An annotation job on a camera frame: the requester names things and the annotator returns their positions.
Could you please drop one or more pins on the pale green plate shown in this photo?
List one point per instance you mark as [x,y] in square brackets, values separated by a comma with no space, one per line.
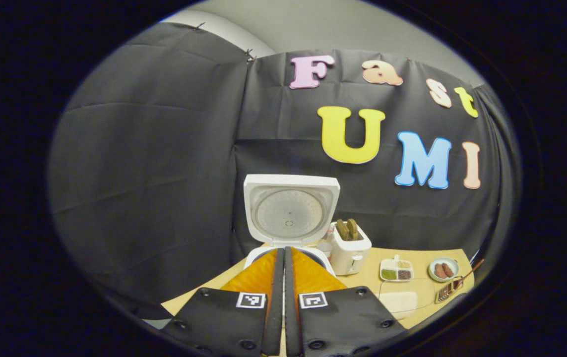
[454,265]

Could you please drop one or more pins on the brown wooden spoon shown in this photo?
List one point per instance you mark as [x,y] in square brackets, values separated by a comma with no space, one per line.
[469,272]

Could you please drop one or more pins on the red meat piece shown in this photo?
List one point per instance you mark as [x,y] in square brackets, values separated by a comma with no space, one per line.
[440,271]
[448,269]

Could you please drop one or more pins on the white rice cooker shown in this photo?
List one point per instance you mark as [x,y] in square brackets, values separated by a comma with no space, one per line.
[288,213]

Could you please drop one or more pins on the white divided dish with beans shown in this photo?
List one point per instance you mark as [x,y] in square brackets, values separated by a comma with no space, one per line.
[396,270]

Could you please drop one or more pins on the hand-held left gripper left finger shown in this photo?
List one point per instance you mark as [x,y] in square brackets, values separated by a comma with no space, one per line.
[274,307]

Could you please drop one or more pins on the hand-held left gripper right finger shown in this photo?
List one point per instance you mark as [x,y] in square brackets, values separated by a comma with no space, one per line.
[290,307]

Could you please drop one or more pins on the black backdrop cloth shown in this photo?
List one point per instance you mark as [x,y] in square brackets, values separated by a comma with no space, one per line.
[154,163]

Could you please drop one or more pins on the glass dish of white rice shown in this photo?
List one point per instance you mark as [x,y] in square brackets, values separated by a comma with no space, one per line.
[402,300]

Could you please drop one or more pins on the white toaster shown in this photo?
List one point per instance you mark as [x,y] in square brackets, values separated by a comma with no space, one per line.
[350,255]

